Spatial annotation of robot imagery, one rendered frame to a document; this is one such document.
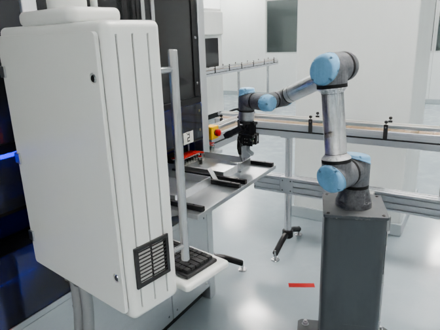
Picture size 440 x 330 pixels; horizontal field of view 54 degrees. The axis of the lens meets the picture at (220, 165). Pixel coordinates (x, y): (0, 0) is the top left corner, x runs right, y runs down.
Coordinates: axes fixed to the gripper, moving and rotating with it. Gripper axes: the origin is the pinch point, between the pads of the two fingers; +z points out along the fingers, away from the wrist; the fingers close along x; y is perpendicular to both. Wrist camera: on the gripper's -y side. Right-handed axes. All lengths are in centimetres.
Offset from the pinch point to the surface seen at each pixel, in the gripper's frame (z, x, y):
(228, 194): 3.5, -35.2, 12.2
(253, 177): 3.5, -11.0, 11.8
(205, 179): 0.4, -32.2, -0.9
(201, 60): -46, 9, -28
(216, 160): 3.9, 4.8, -17.9
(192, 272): 10, -84, 27
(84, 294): 18, -100, -3
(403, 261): 90, 105, 67
